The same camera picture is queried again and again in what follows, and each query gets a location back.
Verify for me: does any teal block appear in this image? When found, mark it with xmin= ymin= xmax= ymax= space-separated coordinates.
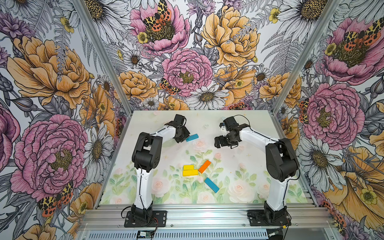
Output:
xmin=186 ymin=134 xmax=199 ymax=142
xmin=204 ymin=178 xmax=220 ymax=193

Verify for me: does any white vented cable duct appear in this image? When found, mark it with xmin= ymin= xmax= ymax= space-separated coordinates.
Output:
xmin=81 ymin=229 xmax=269 ymax=240

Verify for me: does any orange block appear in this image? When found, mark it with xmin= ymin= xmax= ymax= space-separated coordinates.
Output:
xmin=198 ymin=160 xmax=211 ymax=174

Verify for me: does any aluminium corner post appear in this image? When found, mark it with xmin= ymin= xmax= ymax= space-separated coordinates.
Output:
xmin=271 ymin=0 xmax=340 ymax=116
xmin=74 ymin=1 xmax=133 ymax=117

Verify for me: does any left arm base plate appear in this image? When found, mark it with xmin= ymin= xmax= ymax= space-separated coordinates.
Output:
xmin=124 ymin=211 xmax=168 ymax=228

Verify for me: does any left aluminium corner post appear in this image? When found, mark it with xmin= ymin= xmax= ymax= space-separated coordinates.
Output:
xmin=74 ymin=1 xmax=133 ymax=117

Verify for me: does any long yellow block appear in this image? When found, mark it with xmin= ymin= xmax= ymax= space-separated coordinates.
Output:
xmin=183 ymin=170 xmax=199 ymax=177

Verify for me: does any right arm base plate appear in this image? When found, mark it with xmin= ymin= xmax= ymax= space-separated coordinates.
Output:
xmin=247 ymin=209 xmax=291 ymax=228

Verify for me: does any small green circuit board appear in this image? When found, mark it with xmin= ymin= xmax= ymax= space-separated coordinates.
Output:
xmin=136 ymin=231 xmax=156 ymax=240

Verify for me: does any aluminium front rail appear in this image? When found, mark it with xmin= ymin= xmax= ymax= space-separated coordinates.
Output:
xmin=80 ymin=204 xmax=334 ymax=231

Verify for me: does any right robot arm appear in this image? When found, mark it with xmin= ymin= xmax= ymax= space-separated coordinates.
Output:
xmin=215 ymin=116 xmax=299 ymax=226

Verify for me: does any small yellow block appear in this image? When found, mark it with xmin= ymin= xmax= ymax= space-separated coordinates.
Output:
xmin=183 ymin=165 xmax=195 ymax=171

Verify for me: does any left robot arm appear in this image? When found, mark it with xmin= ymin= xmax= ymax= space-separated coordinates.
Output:
xmin=131 ymin=114 xmax=190 ymax=224

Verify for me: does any right aluminium corner post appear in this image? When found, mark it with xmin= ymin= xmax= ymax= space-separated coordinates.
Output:
xmin=271 ymin=0 xmax=340 ymax=116

